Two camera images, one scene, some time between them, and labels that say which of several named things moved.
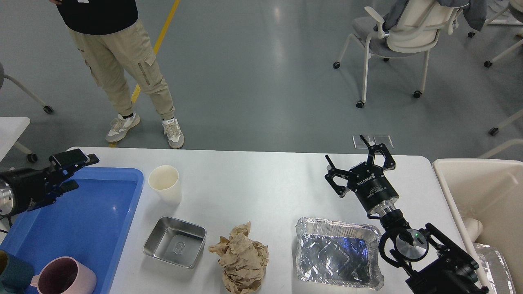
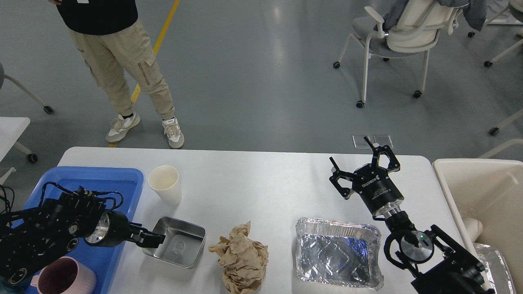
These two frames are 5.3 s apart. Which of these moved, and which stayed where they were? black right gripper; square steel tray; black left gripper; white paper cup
Moved: black left gripper
Stayed: square steel tray; black right gripper; white paper cup
